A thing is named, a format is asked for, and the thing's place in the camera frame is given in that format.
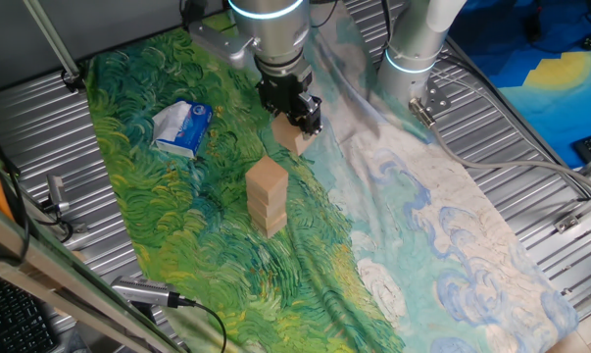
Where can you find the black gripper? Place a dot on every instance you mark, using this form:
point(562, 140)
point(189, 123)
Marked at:
point(282, 93)

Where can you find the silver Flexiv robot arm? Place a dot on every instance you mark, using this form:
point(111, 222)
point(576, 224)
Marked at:
point(270, 29)

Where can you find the blue tissue pack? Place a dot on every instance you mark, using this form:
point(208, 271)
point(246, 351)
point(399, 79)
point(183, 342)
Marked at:
point(177, 127)

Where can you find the painted landscape cloth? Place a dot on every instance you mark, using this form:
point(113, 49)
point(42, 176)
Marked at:
point(300, 274)

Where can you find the black pole clamp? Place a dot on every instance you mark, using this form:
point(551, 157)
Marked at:
point(72, 83)

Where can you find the blue and yellow mat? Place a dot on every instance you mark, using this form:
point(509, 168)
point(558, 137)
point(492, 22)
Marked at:
point(559, 73)

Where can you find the grey green pole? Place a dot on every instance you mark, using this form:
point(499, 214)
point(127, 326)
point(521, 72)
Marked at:
point(50, 36)

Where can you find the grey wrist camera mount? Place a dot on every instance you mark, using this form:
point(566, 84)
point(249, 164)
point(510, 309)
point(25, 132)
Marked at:
point(221, 44)

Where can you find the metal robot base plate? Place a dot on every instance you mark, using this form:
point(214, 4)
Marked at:
point(437, 100)

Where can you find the silver bar camera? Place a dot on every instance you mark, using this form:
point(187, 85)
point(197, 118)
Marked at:
point(138, 290)

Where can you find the small silver camera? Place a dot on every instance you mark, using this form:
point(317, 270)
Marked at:
point(57, 191)

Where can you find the aluminium bar with bracket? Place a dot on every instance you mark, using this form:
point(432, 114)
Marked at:
point(586, 211)

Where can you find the metal frame beam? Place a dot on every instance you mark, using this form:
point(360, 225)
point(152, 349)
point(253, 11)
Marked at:
point(55, 274)

